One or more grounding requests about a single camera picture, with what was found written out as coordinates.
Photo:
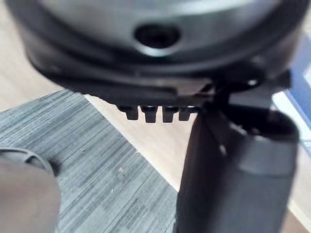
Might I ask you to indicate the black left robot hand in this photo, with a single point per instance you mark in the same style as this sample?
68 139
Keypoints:
233 184

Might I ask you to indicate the blue and white folder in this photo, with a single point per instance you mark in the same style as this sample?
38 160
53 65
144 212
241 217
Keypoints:
303 97

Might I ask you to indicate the silver robot left leg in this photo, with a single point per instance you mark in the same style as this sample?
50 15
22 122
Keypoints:
24 194

